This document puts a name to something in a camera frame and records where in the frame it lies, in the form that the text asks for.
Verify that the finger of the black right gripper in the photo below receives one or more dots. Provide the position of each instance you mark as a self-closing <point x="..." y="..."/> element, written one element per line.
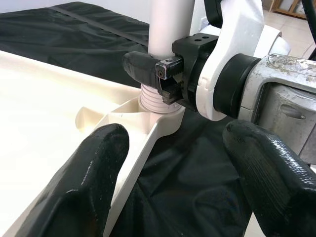
<point x="140" y="66"/>

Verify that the white tapered table leg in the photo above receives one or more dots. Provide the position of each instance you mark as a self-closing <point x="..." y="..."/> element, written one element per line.
<point x="168" y="24"/>

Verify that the light wooden shelf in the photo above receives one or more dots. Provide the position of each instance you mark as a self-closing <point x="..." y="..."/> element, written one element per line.
<point x="288" y="7"/>

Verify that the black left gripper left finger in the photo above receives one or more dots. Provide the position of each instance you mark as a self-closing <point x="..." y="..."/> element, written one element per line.
<point x="74" y="192"/>

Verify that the white plastic table top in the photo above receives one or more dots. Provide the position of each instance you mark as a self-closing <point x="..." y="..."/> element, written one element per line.
<point x="49" y="103"/>

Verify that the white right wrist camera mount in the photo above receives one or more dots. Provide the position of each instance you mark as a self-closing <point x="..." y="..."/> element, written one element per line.
<point x="237" y="32"/>

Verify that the black table cloth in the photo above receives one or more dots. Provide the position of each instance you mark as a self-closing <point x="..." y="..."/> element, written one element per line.
<point x="61" y="37"/>

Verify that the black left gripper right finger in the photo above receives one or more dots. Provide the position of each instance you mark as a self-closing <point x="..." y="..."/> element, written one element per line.
<point x="276" y="177"/>

